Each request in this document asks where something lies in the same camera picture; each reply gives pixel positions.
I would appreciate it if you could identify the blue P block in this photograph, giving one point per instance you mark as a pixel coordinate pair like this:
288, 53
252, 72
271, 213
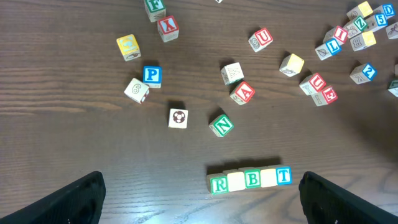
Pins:
152, 76

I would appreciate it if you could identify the red I block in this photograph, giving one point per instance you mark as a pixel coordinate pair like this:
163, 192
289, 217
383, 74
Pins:
338, 33

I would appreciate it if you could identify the blue L block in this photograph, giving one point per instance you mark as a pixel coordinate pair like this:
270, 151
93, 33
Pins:
328, 49

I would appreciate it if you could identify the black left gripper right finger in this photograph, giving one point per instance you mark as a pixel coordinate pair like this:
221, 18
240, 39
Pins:
325, 202

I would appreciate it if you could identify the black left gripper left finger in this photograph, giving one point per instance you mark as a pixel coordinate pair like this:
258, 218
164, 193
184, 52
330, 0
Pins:
79, 202

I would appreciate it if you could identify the green N block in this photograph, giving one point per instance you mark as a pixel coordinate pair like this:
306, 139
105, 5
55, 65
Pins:
221, 126

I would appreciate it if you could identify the red U block lower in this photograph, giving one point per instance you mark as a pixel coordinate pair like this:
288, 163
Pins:
312, 84

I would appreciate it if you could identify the red u block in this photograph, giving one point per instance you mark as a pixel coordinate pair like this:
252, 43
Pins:
312, 84
260, 39

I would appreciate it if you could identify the green F block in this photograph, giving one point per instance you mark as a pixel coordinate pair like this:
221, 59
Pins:
155, 9

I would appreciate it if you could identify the red E block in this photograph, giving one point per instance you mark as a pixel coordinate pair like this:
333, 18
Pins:
325, 97

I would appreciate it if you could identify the red Y block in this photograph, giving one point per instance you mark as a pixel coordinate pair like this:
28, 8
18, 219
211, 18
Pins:
168, 28

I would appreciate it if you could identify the plain wooden block left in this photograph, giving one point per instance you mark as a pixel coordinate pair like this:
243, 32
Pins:
137, 91

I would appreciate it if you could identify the blue T block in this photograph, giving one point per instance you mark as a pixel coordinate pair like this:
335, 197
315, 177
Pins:
284, 175

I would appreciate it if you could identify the blue 5 block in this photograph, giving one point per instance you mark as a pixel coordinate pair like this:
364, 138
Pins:
376, 22

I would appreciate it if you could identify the plain green-edged block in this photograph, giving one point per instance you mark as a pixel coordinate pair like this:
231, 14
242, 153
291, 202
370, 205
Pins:
232, 73

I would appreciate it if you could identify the green R block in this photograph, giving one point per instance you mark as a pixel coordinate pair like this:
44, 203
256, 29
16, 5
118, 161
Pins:
217, 184

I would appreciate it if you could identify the green B block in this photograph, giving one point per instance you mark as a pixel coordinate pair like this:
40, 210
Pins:
252, 177

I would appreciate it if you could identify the blue D block upper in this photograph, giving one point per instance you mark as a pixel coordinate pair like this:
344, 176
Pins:
386, 9

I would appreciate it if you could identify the blue 2 block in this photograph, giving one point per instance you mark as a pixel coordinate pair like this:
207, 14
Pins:
363, 74

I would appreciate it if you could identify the red U block upper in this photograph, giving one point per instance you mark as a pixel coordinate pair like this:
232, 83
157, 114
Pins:
260, 39

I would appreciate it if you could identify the green Z block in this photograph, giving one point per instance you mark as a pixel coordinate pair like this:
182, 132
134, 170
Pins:
355, 27

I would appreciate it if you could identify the yellow hammer block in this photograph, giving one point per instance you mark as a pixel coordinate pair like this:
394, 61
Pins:
363, 41

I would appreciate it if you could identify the yellow O block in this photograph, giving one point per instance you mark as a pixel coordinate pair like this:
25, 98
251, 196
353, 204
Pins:
236, 180

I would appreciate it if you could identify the red A block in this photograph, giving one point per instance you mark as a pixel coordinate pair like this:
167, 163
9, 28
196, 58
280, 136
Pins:
242, 94

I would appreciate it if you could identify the monkey picture wooden block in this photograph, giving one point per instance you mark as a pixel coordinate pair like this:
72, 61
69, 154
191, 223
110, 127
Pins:
178, 118

